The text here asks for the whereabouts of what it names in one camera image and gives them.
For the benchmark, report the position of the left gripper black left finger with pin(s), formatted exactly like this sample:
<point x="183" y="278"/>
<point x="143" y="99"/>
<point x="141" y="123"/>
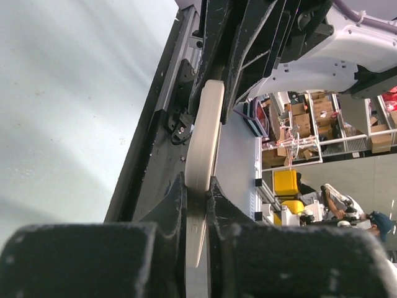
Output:
<point x="133" y="259"/>

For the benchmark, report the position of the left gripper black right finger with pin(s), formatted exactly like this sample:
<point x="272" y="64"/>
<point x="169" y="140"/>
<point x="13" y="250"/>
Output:
<point x="246" y="259"/>

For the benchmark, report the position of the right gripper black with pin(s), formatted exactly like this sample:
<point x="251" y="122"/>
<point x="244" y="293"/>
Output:
<point x="270" y="33"/>

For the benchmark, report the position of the beige pink phone case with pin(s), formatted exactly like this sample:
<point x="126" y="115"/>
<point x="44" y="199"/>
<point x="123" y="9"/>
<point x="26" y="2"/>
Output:
<point x="199" y="165"/>

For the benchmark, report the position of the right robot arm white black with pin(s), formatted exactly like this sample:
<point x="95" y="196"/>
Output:
<point x="350" y="53"/>

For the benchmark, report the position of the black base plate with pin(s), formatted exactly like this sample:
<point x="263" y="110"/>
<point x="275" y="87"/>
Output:
<point x="159" y="145"/>

